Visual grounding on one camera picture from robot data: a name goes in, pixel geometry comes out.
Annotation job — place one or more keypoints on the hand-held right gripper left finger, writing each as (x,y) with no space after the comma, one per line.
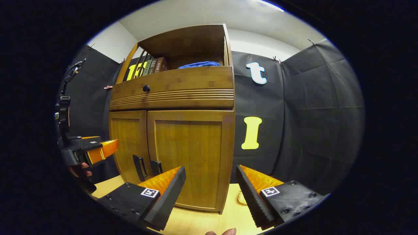
(166,202)

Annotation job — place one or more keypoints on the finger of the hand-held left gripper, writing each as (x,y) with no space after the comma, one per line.
(78,150)
(83,140)

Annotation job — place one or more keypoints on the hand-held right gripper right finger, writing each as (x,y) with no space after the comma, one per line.
(251,199)

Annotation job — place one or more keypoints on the wooden cabinet door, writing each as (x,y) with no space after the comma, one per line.
(127,143)
(192,147)

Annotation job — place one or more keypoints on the wooden double-door shoe cabinet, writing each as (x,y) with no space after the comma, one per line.
(196,98)

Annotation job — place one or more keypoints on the wooden cabinet drawer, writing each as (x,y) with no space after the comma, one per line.
(189,86)

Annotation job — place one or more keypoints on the black round drawer knob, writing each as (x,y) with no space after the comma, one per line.
(146,88)

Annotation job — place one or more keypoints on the black backdrop cloth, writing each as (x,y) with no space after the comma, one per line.
(310,124)

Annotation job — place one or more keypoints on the dark brown book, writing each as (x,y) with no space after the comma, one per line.
(152,66)

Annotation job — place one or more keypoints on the reddish brown book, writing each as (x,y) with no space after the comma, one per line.
(160,64)

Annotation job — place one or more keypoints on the blue towel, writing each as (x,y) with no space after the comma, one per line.
(200,64)

